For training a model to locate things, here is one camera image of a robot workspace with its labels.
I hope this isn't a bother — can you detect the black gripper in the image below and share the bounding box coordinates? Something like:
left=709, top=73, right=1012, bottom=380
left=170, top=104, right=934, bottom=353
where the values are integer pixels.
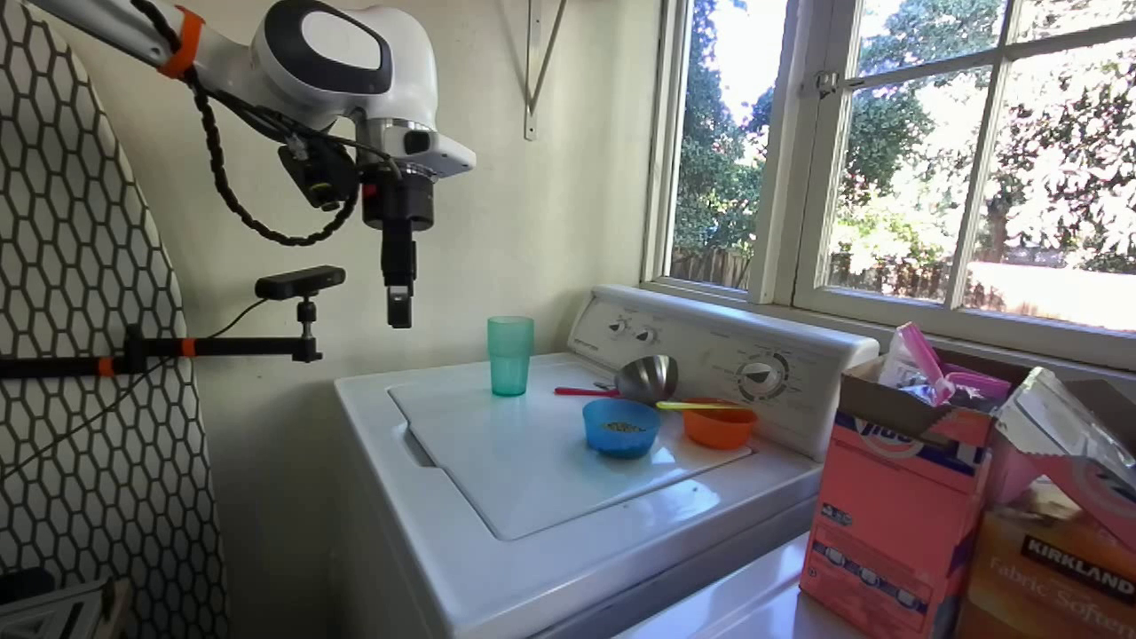
left=364, top=162, right=433, bottom=331

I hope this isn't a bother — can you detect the orange Tide detergent box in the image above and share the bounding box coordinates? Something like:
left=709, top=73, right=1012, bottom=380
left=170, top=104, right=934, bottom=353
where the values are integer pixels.
left=803, top=323, right=1012, bottom=639

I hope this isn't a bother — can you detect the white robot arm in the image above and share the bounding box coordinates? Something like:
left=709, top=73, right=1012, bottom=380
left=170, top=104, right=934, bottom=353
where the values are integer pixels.
left=31, top=0, right=475, bottom=331

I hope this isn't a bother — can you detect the brown Kirkland cardboard box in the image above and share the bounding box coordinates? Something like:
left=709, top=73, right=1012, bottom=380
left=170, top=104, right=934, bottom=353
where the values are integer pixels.
left=952, top=365, right=1136, bottom=639

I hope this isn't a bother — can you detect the green translucent plastic cup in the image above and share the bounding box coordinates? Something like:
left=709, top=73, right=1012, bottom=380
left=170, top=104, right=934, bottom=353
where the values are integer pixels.
left=486, top=314, right=535, bottom=396

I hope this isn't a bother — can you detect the pink spoon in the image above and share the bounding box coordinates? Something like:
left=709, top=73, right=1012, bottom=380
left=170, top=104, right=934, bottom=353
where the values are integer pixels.
left=554, top=388, right=618, bottom=396

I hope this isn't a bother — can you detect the blue plastic bowl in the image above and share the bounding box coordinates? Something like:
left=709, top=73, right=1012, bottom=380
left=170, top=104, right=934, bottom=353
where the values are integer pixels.
left=581, top=401, right=662, bottom=459

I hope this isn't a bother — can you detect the silver metal ladle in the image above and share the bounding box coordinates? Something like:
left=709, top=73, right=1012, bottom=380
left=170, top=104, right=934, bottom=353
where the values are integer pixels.
left=613, top=353, right=680, bottom=401

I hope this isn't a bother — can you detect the yellow spoon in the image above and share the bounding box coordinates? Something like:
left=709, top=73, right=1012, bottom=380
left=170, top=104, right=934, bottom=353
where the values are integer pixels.
left=655, top=401, right=740, bottom=411

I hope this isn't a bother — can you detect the white washing machine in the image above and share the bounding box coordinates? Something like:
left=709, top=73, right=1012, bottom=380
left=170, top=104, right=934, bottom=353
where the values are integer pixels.
left=333, top=288, right=877, bottom=639

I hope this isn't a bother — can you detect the orange plastic bowl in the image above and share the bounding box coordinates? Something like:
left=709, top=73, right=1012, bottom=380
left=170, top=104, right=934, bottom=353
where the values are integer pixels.
left=683, top=407, right=758, bottom=451

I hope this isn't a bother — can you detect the hexagon pattern ironing board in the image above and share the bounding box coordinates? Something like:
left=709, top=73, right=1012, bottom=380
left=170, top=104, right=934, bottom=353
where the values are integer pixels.
left=0, top=0, right=232, bottom=639

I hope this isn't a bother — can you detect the white dryer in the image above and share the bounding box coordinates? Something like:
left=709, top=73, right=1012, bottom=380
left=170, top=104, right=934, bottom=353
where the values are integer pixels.
left=613, top=535, right=861, bottom=639

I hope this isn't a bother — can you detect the black camera on mount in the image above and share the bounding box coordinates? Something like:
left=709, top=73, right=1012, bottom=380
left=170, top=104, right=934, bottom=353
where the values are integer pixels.
left=256, top=265, right=346, bottom=299

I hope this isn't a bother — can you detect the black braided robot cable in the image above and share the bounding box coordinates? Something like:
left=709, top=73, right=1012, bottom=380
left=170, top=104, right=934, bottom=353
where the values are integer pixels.
left=129, top=0, right=364, bottom=252

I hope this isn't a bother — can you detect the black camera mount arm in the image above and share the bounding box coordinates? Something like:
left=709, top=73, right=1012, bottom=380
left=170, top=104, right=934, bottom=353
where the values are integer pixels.
left=0, top=299, right=320, bottom=380

